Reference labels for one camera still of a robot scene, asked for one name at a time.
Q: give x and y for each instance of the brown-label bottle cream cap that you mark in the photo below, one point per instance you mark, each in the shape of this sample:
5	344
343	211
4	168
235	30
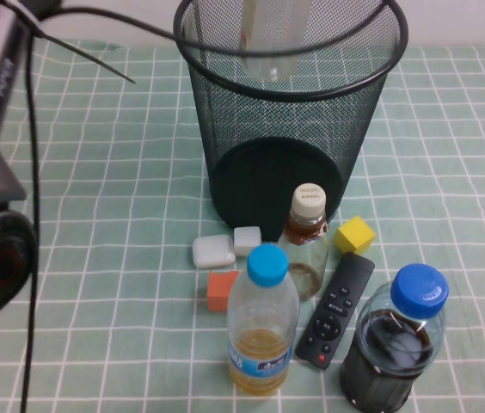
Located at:
309	202

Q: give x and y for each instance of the clear bottle white cap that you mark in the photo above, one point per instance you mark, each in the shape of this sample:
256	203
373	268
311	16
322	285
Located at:
274	38

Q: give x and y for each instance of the black mesh wastebasket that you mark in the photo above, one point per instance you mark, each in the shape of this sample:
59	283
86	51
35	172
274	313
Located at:
290	129

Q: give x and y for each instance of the white cube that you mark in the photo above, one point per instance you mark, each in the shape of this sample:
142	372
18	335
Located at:
247	241

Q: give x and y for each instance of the white earbud case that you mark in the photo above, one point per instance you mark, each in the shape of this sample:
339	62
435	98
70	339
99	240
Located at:
212	251

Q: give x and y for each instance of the orange cube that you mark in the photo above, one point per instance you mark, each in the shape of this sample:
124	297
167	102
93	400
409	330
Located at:
219	292

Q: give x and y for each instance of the yellow cube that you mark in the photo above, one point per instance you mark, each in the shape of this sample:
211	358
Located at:
354	236

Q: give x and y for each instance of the green checked tablecloth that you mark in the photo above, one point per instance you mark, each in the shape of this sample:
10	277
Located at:
118	215

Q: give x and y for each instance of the yellow-liquid bottle light-blue cap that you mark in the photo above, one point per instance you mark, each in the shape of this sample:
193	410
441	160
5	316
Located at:
264	344

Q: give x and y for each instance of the black remote control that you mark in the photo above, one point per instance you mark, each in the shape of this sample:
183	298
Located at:
333	314

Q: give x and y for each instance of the dark-liquid bottle blue cap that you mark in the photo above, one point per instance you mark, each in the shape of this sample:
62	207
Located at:
419	288

